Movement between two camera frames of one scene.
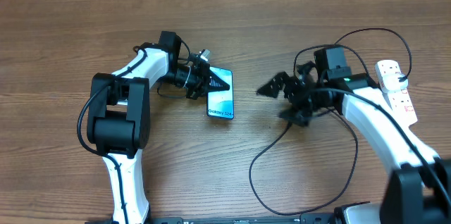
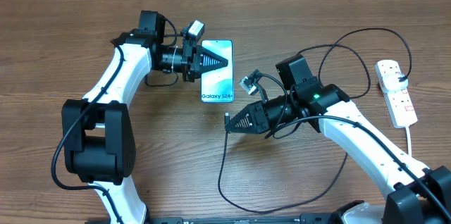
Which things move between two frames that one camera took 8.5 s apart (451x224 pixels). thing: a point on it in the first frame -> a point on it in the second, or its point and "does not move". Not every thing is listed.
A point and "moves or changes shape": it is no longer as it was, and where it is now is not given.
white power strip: x=399 y=101 does not move
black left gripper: x=202 y=84 -> x=201 y=53
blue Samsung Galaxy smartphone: x=221 y=103 moves or changes shape
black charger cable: x=344 y=121 -> x=318 y=77
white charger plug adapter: x=390 y=82 does not move
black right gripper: x=303 y=116 -> x=258 y=117
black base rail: x=306 y=218 does not move
